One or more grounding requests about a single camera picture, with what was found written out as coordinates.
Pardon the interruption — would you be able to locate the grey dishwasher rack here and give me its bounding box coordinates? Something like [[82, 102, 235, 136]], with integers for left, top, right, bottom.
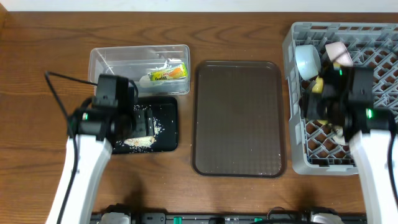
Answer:
[[282, 22, 397, 175]]

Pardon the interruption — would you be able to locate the light blue bowl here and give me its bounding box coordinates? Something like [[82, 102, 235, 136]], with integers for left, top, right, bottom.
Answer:
[[295, 45, 321, 80]]

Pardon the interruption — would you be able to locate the yellow plate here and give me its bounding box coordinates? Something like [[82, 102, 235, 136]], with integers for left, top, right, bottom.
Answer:
[[311, 76, 328, 125]]

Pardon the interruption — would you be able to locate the black plastic tray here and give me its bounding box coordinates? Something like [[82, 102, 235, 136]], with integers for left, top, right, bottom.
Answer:
[[113, 96, 178, 154]]

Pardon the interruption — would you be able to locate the white bowl with food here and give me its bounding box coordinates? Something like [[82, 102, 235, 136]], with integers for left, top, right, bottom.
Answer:
[[325, 42, 353, 67]]

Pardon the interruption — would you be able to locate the brown serving tray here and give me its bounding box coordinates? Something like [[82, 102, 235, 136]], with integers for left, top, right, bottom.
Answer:
[[192, 60, 287, 179]]

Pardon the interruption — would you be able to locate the rice food waste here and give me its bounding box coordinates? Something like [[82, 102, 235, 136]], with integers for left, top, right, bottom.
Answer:
[[121, 105, 164, 152]]

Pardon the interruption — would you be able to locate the green orange snack wrapper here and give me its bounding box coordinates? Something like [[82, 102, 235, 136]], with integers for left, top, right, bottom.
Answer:
[[149, 63, 188, 81]]

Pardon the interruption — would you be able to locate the clear plastic waste bin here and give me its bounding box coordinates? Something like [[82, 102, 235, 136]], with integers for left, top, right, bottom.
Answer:
[[88, 44, 190, 97]]

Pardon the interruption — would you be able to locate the white cup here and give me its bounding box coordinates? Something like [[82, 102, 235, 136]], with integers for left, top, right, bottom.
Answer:
[[331, 125, 348, 146]]

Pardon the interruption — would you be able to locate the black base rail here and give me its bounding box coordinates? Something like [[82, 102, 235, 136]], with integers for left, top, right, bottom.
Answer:
[[90, 205, 368, 224]]

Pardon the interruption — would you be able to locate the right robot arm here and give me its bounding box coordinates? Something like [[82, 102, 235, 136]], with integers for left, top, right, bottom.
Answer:
[[300, 64, 397, 223]]

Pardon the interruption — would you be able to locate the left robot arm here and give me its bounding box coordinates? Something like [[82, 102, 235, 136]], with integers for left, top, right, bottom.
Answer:
[[46, 74, 154, 223]]

